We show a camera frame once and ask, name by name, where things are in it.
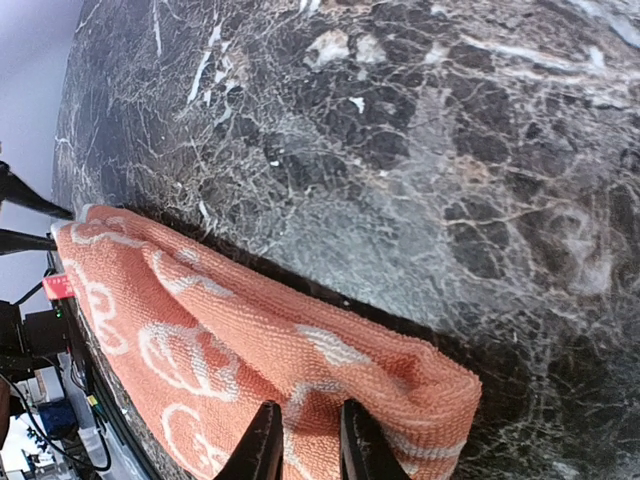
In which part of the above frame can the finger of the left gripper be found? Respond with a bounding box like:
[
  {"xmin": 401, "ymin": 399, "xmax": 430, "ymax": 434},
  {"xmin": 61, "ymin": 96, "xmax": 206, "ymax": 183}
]
[
  {"xmin": 0, "ymin": 229, "xmax": 57, "ymax": 256},
  {"xmin": 1, "ymin": 161, "xmax": 74, "ymax": 220}
]

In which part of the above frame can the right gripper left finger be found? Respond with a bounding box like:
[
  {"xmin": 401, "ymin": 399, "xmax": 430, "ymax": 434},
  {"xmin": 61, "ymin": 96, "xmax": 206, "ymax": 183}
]
[{"xmin": 215, "ymin": 401, "xmax": 284, "ymax": 480}]

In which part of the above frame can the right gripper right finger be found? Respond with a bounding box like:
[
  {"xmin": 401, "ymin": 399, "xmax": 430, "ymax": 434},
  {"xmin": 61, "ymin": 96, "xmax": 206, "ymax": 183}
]
[{"xmin": 340, "ymin": 399, "xmax": 410, "ymax": 480}]

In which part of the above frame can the orange bunny towel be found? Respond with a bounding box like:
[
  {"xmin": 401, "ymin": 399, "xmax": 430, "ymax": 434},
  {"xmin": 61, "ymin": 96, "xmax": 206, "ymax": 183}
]
[{"xmin": 52, "ymin": 205, "xmax": 481, "ymax": 479}]

